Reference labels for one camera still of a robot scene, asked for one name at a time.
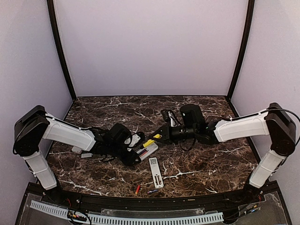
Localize white slotted cable duct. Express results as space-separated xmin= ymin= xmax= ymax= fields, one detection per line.
xmin=30 ymin=201 xmax=224 ymax=225

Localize black frame post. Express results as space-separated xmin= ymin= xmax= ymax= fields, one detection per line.
xmin=46 ymin=0 xmax=77 ymax=102
xmin=226 ymin=0 xmax=255 ymax=101

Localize white remote with barcode label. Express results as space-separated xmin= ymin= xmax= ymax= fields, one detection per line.
xmin=136 ymin=143 xmax=158 ymax=161

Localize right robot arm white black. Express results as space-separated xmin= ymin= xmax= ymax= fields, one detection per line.
xmin=149 ymin=103 xmax=300 ymax=203

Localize white button remote control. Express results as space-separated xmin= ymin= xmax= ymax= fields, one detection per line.
xmin=149 ymin=157 xmax=164 ymax=189

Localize left black frame post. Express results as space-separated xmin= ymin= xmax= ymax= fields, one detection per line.
xmin=46 ymin=0 xmax=77 ymax=102

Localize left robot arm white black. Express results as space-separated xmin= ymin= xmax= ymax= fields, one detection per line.
xmin=13 ymin=105 xmax=145 ymax=204

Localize right black frame post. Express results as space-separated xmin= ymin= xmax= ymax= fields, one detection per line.
xmin=226 ymin=0 xmax=255 ymax=101

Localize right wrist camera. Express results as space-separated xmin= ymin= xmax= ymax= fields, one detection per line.
xmin=161 ymin=109 xmax=182 ymax=127

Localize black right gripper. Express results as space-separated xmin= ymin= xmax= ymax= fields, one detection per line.
xmin=149 ymin=122 xmax=197 ymax=145

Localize yellow handled screwdriver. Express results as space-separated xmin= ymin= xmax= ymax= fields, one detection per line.
xmin=142 ymin=134 xmax=161 ymax=148

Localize plain white slim remote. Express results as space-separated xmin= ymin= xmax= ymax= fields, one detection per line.
xmin=72 ymin=146 xmax=83 ymax=155

